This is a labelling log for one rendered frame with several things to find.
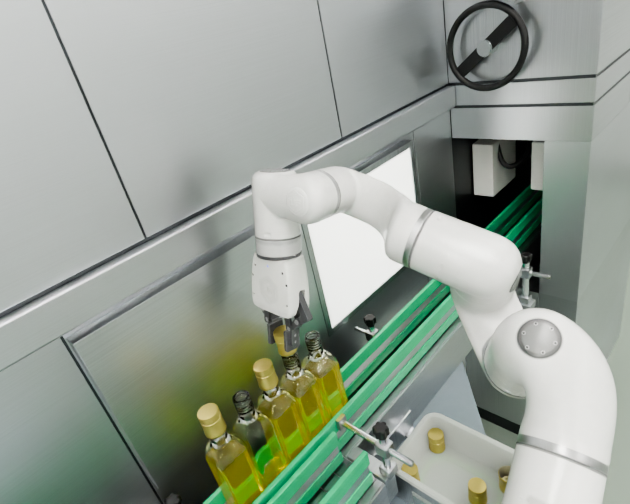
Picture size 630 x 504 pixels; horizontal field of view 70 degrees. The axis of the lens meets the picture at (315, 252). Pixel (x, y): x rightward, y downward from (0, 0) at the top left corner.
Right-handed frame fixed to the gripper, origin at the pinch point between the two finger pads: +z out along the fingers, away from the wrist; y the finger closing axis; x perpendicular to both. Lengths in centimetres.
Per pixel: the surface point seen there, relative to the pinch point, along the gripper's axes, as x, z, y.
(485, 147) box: 97, -25, -8
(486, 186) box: 100, -12, -9
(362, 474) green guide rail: 5.2, 25.4, 13.5
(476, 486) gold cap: 23.0, 32.2, 27.2
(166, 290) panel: -14.4, -9.8, -12.0
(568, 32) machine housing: 76, -53, 18
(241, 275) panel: 0.6, -8.1, -11.7
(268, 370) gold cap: -5.2, 4.0, 1.6
